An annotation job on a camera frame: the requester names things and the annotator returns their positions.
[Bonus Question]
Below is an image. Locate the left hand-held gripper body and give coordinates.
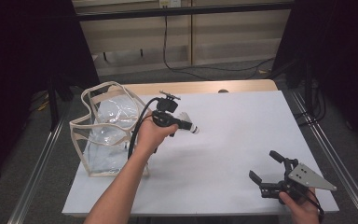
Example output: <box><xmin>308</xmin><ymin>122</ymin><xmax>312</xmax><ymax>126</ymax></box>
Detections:
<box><xmin>151</xmin><ymin>90</ymin><xmax>182</xmax><ymax>128</ymax></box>

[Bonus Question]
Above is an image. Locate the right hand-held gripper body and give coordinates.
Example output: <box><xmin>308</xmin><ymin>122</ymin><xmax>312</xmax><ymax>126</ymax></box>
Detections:
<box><xmin>259</xmin><ymin>158</ymin><xmax>337</xmax><ymax>205</ymax></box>

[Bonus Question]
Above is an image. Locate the clear bag with beige trim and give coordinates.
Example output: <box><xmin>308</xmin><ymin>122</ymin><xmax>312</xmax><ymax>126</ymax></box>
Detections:
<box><xmin>69</xmin><ymin>80</ymin><xmax>153</xmax><ymax>178</ymax></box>

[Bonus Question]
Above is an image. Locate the person's left hand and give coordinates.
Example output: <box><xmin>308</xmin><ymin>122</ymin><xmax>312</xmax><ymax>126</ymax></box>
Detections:
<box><xmin>135</xmin><ymin>118</ymin><xmax>180</xmax><ymax>157</ymax></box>

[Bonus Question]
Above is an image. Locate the person's right hand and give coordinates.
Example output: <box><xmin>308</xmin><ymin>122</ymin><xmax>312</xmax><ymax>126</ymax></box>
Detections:
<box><xmin>279</xmin><ymin>188</ymin><xmax>321</xmax><ymax>224</ymax></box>

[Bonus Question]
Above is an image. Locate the white table mat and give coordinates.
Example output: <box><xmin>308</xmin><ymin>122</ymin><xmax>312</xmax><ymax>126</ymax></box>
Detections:
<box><xmin>62</xmin><ymin>90</ymin><xmax>340</xmax><ymax>217</ymax></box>

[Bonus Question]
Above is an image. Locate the light wooden cabinet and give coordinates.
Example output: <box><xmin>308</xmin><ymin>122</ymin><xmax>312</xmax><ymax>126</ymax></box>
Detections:
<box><xmin>73</xmin><ymin>0</ymin><xmax>293</xmax><ymax>77</ymax></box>

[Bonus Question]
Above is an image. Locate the black horizontal bar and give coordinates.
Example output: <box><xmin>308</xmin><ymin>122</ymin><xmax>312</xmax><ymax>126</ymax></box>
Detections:
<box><xmin>76</xmin><ymin>2</ymin><xmax>295</xmax><ymax>22</ymax></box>

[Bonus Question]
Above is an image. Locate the black metal stand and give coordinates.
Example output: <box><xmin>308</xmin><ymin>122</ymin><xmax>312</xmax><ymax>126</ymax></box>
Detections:
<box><xmin>48</xmin><ymin>74</ymin><xmax>74</xmax><ymax>132</ymax></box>

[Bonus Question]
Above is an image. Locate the dark curtain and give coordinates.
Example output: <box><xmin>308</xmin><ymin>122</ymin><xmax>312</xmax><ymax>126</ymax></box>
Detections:
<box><xmin>0</xmin><ymin>0</ymin><xmax>101</xmax><ymax>188</ymax></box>
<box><xmin>271</xmin><ymin>0</ymin><xmax>358</xmax><ymax>153</ymax></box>

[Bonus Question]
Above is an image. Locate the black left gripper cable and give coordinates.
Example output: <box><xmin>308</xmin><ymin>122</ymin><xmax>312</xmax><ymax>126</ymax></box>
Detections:
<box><xmin>127</xmin><ymin>96</ymin><xmax>162</xmax><ymax>161</ymax></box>

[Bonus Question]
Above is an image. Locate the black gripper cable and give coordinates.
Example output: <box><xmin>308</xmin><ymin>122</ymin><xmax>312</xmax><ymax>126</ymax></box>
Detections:
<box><xmin>127</xmin><ymin>96</ymin><xmax>162</xmax><ymax>161</ymax></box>
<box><xmin>303</xmin><ymin>188</ymin><xmax>325</xmax><ymax>224</ymax></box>

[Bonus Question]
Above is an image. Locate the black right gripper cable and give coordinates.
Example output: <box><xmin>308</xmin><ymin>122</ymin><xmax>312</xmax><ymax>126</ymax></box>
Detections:
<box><xmin>303</xmin><ymin>188</ymin><xmax>325</xmax><ymax>224</ymax></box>

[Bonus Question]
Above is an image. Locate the aluminium rail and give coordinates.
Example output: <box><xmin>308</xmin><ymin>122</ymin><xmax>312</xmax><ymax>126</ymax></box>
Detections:
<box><xmin>7</xmin><ymin>115</ymin><xmax>66</xmax><ymax>224</ymax></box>
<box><xmin>290</xmin><ymin>90</ymin><xmax>358</xmax><ymax>224</ymax></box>

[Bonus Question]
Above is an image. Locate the bundle of black cables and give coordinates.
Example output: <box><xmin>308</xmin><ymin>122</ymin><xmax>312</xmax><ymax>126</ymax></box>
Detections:
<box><xmin>293</xmin><ymin>88</ymin><xmax>328</xmax><ymax>127</ymax></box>

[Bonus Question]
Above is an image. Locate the black floor cable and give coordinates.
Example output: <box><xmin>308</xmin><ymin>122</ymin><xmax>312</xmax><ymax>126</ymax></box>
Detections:
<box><xmin>162</xmin><ymin>13</ymin><xmax>276</xmax><ymax>81</ymax></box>

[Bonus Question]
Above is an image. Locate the white wall outlet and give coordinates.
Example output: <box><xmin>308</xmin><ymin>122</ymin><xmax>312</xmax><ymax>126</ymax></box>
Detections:
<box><xmin>158</xmin><ymin>0</ymin><xmax>182</xmax><ymax>8</ymax></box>

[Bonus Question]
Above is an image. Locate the yellow cable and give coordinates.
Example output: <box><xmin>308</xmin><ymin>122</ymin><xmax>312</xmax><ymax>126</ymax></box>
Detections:
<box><xmin>27</xmin><ymin>92</ymin><xmax>52</xmax><ymax>113</ymax></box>

